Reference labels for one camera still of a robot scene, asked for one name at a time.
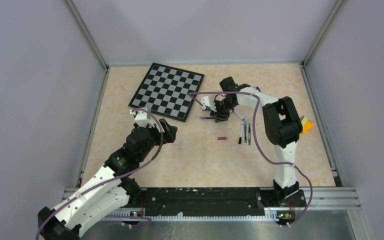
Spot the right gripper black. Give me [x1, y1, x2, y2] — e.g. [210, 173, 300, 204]
[209, 98, 237, 123]

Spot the green gel pen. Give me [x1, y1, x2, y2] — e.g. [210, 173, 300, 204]
[247, 122, 252, 146]

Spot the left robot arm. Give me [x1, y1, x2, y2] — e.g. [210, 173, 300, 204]
[35, 118, 178, 240]

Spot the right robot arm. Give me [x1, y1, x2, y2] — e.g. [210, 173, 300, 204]
[210, 76, 303, 206]

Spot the blue gel pen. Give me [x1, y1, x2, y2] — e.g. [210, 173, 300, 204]
[243, 120, 248, 143]

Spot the black grey chessboard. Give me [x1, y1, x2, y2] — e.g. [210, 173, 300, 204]
[128, 63, 205, 122]

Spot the yellow orange block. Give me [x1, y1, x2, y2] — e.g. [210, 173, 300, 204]
[300, 115, 315, 134]

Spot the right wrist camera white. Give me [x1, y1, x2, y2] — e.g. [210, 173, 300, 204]
[200, 95, 217, 112]

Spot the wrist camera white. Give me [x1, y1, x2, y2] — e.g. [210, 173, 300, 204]
[129, 108, 156, 128]
[200, 95, 217, 112]

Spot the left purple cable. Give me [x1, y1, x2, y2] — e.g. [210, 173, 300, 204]
[35, 107, 165, 240]

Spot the purple cable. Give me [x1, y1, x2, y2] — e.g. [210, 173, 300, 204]
[188, 91, 313, 228]
[35, 107, 165, 240]

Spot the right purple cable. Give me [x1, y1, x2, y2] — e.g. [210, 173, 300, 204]
[188, 91, 313, 228]

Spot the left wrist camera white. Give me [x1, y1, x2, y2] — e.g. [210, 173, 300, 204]
[129, 108, 156, 128]

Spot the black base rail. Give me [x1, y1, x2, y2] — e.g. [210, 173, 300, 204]
[112, 187, 309, 220]

